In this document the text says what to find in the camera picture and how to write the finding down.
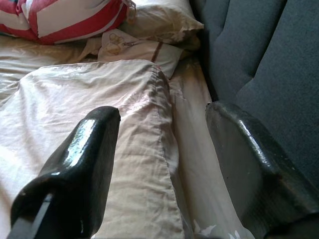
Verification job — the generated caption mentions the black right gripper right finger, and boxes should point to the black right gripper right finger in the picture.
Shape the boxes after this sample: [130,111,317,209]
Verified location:
[204,101,319,239]

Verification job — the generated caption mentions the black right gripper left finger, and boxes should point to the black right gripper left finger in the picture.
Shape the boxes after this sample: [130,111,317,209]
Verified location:
[8,106,122,239]

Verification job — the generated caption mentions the flat beige ruffled pillow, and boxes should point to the flat beige ruffled pillow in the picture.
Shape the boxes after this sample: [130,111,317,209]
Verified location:
[119,0,205,47]

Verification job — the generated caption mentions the large plain beige pillow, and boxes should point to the large plain beige pillow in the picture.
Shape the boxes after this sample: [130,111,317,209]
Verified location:
[0,59,186,239]

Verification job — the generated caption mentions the red white blue bolster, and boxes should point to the red white blue bolster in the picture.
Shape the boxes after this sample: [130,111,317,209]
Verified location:
[0,0,137,45]

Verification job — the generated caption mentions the bed with beige sheet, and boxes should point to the bed with beige sheet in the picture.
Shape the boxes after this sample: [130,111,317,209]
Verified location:
[0,34,255,239]

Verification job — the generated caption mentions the dark grey padded headboard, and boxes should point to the dark grey padded headboard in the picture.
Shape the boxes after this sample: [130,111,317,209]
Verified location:
[189,0,319,200]

